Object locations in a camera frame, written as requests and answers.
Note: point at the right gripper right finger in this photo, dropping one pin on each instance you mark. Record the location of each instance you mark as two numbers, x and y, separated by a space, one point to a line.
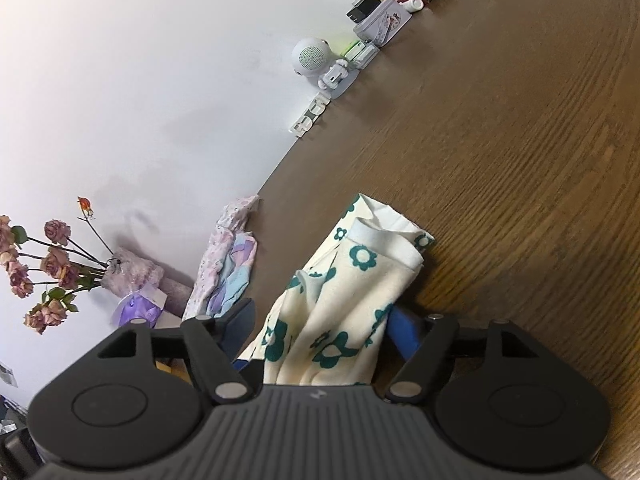
427 347

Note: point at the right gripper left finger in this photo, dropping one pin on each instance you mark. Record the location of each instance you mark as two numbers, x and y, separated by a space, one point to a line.
212 345

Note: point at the cream teal floral garment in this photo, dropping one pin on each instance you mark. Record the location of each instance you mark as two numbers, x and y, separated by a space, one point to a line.
327 326

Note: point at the blue purple folded garment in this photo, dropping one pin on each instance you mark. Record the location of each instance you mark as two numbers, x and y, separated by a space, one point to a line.
234 276

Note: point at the upper purple tissue pack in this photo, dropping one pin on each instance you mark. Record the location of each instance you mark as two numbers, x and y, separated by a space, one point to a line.
144 305

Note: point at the pink fuzzy vase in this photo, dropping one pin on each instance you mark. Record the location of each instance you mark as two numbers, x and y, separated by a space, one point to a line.
127 272

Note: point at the pink floral folded garment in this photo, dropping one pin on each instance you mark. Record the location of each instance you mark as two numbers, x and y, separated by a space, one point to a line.
232 220

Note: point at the dried pink roses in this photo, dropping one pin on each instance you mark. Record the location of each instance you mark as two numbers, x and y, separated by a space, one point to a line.
53 268

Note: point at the white power strip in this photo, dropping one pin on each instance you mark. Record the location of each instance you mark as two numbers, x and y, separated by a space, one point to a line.
310 116

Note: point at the white astronaut figurine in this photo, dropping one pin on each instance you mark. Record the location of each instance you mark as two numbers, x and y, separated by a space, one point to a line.
313 59

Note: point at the grey tin box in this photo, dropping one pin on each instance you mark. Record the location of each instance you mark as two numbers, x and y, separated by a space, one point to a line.
385 21

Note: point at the black charger block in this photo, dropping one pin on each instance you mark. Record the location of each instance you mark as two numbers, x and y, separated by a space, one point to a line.
362 9

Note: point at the small white tube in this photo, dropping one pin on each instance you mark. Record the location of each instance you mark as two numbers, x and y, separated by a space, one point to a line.
413 6

